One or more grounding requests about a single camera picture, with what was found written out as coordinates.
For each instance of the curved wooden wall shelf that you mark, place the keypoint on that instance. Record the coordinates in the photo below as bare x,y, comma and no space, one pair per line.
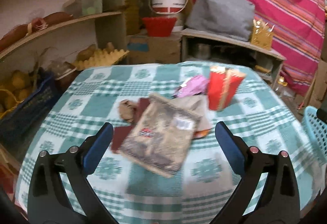
30,28

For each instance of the red paper carton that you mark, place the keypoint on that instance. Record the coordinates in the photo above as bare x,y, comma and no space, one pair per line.
222,86

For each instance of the yellow cutlery holder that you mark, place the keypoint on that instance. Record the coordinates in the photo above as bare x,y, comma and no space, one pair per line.
262,34

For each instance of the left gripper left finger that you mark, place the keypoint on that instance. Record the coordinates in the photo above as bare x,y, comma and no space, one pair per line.
47,198

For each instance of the orange wrapper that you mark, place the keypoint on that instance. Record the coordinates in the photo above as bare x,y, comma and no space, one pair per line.
201,134

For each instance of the grey fabric cover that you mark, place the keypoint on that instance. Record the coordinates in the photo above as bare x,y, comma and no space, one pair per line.
232,18

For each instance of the red plastic bowl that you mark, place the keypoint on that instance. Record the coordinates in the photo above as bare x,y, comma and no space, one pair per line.
159,26

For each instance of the brown paper bag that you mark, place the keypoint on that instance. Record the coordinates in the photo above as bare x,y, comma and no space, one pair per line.
127,109

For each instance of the wooden low shelf cabinet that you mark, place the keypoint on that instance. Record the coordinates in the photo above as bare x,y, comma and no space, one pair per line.
206,46

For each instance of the yellow egg tray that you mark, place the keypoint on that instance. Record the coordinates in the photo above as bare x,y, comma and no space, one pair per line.
98,57

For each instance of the silver foil snack wrapper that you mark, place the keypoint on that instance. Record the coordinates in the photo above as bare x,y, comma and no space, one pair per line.
161,138

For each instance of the light blue plastic basket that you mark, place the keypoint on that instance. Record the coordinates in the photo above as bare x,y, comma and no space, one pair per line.
316,131

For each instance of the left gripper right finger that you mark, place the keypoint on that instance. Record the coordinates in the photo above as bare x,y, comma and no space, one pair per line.
279,200

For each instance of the clear plastic container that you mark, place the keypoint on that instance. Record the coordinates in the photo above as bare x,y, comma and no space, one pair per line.
79,8

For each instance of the green checkered tablecloth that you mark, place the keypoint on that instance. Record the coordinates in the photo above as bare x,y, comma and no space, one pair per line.
160,177

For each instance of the cardboard box under bowl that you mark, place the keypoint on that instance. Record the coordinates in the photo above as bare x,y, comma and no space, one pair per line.
144,49

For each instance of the blue plastic crate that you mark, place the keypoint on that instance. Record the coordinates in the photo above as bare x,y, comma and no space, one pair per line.
16,122

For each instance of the maroon scouring pad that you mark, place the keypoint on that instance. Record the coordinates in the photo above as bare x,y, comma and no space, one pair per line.
121,132

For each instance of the pink plastic wrapper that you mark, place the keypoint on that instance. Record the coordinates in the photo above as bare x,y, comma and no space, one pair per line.
192,86

